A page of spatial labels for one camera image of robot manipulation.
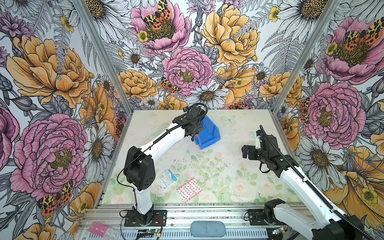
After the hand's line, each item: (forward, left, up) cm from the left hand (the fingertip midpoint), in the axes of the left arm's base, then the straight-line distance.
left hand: (195, 130), depth 87 cm
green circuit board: (-46, +21, -18) cm, 53 cm away
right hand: (-14, -29, -3) cm, 32 cm away
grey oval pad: (-46, -5, -14) cm, 48 cm away
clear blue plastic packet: (-21, +17, -18) cm, 32 cm away
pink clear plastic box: (-45, +43, -16) cm, 65 cm away
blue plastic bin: (+9, -11, -17) cm, 22 cm away
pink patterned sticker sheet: (-27, +4, -18) cm, 33 cm away
